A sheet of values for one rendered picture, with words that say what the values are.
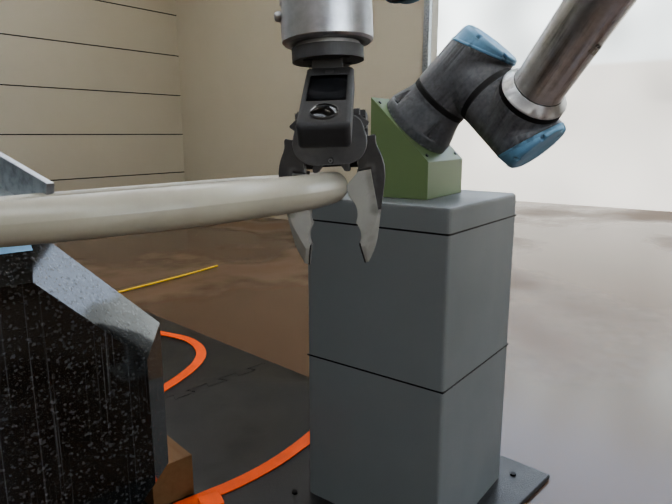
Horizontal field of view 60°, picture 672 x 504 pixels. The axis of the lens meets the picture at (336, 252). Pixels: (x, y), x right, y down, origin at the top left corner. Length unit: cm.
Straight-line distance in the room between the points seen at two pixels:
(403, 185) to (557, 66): 44
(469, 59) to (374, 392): 82
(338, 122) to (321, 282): 103
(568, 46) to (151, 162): 703
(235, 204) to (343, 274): 104
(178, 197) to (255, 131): 682
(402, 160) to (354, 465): 80
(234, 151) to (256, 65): 108
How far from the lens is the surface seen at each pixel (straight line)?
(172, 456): 176
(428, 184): 141
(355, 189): 57
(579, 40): 123
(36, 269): 117
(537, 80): 129
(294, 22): 58
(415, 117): 144
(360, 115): 57
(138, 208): 40
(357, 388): 152
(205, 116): 788
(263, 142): 714
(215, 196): 42
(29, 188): 89
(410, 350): 139
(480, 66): 141
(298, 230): 58
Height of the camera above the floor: 100
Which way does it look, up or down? 11 degrees down
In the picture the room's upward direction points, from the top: straight up
